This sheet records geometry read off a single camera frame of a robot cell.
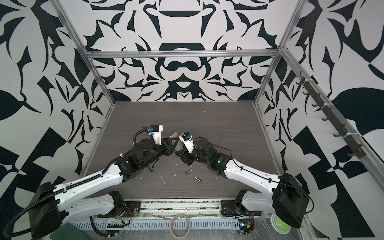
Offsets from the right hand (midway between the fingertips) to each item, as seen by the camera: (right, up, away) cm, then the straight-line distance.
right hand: (179, 149), depth 75 cm
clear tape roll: (0, -34, -5) cm, 35 cm away
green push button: (+46, -33, -7) cm, 57 cm away
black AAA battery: (+9, -18, +8) cm, 22 cm away
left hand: (-1, +7, -3) cm, 8 cm away
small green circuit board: (+31, -35, -5) cm, 47 cm away
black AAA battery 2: (+3, -15, +10) cm, 18 cm away
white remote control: (0, +2, -1) cm, 2 cm away
